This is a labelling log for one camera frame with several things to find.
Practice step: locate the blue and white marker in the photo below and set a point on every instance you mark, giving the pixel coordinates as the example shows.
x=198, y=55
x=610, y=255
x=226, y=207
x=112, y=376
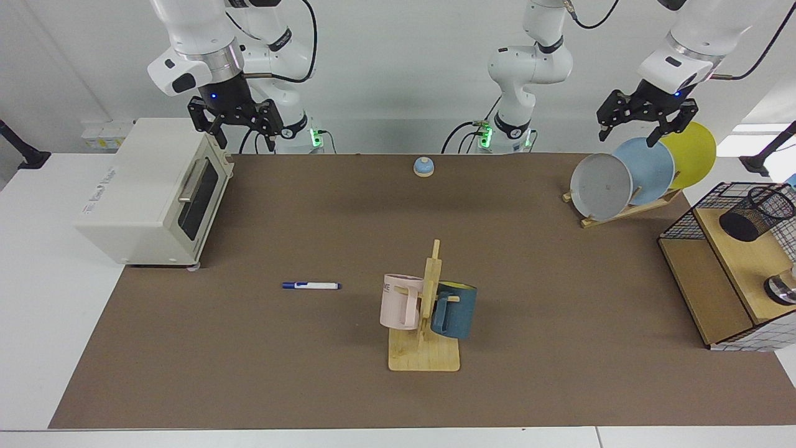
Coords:
x=311, y=285

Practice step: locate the black mesh pen holder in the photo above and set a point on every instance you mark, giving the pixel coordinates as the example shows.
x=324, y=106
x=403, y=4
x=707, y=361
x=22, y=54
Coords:
x=743, y=227

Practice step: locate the light blue plate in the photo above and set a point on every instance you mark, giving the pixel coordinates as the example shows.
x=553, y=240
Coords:
x=650, y=168

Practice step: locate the yellow plate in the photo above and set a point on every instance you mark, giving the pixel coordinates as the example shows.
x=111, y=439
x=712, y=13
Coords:
x=693, y=155

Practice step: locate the grey plate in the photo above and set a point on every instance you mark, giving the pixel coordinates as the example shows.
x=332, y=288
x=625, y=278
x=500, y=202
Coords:
x=600, y=186

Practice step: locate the wooden plate rack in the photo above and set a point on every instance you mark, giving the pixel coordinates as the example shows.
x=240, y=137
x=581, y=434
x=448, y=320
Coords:
x=622, y=214

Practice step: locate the pale toaster oven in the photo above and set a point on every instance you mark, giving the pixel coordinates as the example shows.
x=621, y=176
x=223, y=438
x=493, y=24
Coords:
x=143, y=186

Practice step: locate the white socket box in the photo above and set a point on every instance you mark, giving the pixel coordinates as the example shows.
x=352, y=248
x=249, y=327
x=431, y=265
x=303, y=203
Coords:
x=99, y=134

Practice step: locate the small blue round bell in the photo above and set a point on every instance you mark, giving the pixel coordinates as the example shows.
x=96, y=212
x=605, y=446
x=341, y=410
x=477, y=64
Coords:
x=424, y=167

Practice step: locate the silver black round object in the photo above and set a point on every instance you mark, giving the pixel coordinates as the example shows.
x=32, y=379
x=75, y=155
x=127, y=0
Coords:
x=782, y=291

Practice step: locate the pink mug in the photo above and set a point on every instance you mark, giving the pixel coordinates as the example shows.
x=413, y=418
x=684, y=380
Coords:
x=393, y=305

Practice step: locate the brown table cloth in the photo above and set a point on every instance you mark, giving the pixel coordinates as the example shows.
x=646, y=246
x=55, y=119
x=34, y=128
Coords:
x=280, y=361

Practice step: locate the dark teal mug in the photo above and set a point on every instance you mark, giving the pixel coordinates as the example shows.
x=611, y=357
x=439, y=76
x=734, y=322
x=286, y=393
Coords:
x=460, y=314

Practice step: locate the wooden cup stand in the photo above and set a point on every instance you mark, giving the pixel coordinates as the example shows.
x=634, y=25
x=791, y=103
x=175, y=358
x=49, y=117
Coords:
x=423, y=358

